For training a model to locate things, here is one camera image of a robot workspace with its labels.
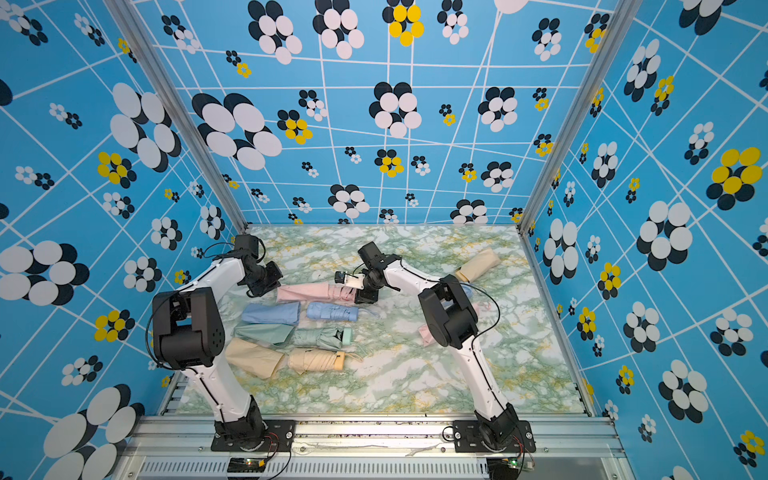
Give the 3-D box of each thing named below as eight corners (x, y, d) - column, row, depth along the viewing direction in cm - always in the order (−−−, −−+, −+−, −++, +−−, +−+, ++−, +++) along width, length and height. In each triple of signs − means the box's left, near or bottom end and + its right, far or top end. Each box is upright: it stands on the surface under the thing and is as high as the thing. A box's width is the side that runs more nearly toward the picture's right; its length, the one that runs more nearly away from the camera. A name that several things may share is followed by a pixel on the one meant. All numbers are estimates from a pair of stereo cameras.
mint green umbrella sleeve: (232, 348, 89) (228, 344, 87) (240, 327, 94) (236, 323, 91) (292, 348, 89) (290, 344, 87) (297, 327, 94) (295, 323, 91)
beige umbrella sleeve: (221, 362, 88) (215, 358, 85) (236, 340, 92) (231, 335, 89) (271, 381, 84) (266, 377, 81) (284, 357, 89) (280, 352, 86)
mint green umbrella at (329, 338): (295, 350, 89) (291, 345, 86) (298, 333, 93) (295, 327, 89) (352, 350, 89) (350, 344, 86) (354, 333, 93) (352, 327, 89)
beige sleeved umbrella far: (465, 285, 104) (467, 280, 102) (453, 273, 108) (455, 268, 105) (499, 264, 111) (502, 258, 108) (487, 253, 114) (489, 247, 111)
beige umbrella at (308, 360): (288, 373, 85) (285, 369, 82) (293, 353, 89) (289, 348, 86) (343, 373, 85) (341, 369, 82) (345, 353, 89) (343, 348, 86)
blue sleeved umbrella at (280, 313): (245, 328, 94) (237, 319, 89) (251, 311, 98) (244, 301, 93) (298, 328, 94) (293, 319, 89) (302, 311, 98) (297, 301, 93)
